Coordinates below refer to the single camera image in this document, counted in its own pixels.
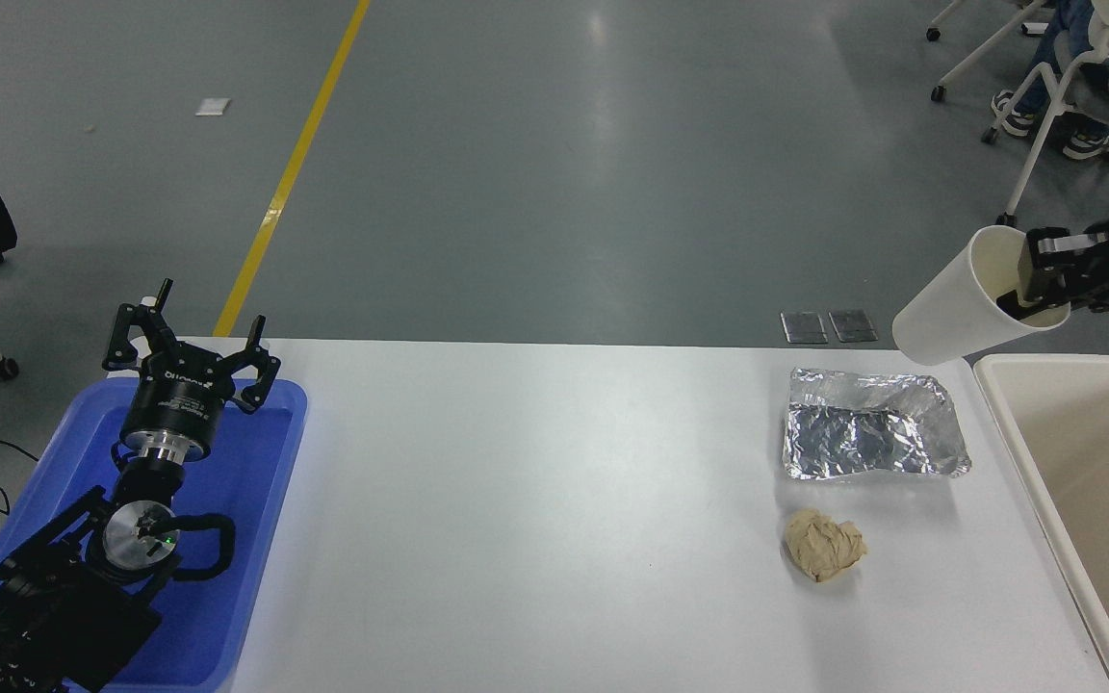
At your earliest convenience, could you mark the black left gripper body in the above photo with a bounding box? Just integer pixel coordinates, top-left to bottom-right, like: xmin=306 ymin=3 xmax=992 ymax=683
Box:
xmin=121 ymin=348 xmax=234 ymax=449

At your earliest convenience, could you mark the white paper cup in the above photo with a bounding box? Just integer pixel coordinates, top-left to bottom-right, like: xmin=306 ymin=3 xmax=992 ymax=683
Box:
xmin=891 ymin=224 xmax=1073 ymax=367

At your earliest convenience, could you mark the blue plastic tray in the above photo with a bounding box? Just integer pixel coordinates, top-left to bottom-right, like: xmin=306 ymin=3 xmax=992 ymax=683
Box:
xmin=0 ymin=377 xmax=309 ymax=693

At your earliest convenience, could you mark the white wheeled chair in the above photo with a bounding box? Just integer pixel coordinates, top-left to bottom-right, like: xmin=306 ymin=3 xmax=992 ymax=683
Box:
xmin=981 ymin=38 xmax=1109 ymax=233
xmin=925 ymin=0 xmax=1056 ymax=103

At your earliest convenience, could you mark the large pale bin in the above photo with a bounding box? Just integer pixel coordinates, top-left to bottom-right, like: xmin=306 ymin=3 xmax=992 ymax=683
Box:
xmin=973 ymin=353 xmax=1109 ymax=693

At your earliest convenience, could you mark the metal floor plate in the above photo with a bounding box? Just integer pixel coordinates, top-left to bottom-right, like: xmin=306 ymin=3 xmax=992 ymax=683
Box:
xmin=829 ymin=309 xmax=878 ymax=344
xmin=781 ymin=311 xmax=829 ymax=346

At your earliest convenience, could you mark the crumpled foil tray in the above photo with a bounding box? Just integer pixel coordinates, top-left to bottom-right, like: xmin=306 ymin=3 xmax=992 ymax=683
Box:
xmin=783 ymin=367 xmax=973 ymax=482

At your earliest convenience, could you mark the crumpled tan paper ball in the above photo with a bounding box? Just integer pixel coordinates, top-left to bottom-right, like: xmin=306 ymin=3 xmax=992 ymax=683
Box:
xmin=784 ymin=508 xmax=869 ymax=584

